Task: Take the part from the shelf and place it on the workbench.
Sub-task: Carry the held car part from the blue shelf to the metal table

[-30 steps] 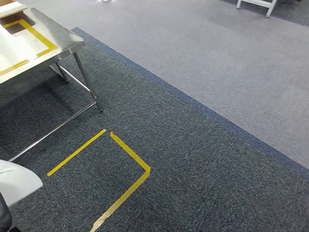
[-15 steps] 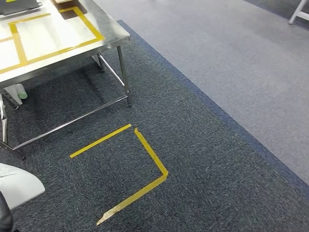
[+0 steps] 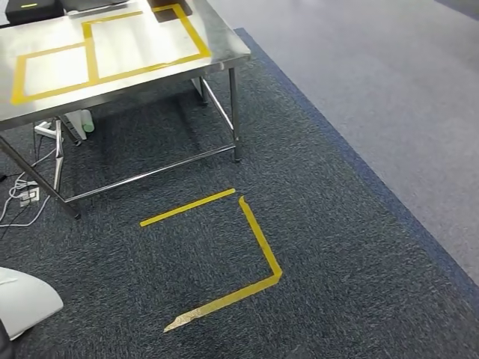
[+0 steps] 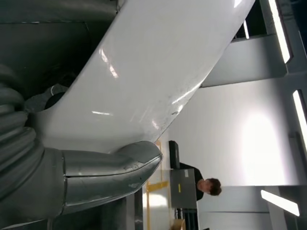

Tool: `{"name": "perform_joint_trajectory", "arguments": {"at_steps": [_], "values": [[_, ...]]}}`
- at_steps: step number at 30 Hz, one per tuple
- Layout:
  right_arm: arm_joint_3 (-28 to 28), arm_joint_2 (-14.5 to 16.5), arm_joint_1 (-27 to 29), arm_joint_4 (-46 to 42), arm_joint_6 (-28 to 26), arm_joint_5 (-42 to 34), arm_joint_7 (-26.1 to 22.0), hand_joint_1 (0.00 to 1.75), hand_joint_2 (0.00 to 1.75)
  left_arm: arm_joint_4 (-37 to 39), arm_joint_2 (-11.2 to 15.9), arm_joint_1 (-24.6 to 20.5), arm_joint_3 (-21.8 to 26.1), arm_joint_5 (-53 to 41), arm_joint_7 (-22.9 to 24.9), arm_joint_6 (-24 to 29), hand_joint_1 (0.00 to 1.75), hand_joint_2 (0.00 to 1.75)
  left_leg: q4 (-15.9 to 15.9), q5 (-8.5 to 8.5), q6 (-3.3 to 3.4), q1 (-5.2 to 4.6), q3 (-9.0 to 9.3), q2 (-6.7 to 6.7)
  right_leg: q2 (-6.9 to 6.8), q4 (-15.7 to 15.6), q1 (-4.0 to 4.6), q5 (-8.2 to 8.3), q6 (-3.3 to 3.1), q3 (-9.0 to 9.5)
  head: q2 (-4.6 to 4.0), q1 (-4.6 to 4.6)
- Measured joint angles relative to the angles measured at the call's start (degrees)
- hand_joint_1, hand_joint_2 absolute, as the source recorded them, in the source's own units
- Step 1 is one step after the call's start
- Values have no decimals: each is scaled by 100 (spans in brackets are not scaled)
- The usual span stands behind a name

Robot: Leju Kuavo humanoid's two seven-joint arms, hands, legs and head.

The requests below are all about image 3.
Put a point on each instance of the white car body panel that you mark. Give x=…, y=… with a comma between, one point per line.
x=26, y=302

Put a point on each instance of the stainless steel workbench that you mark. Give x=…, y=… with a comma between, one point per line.
x=224, y=47

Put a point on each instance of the white roll green end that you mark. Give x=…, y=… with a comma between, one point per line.
x=80, y=124

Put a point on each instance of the floor power socket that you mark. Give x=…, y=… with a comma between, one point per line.
x=29, y=196

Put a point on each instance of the black case yellow label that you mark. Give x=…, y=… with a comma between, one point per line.
x=37, y=15

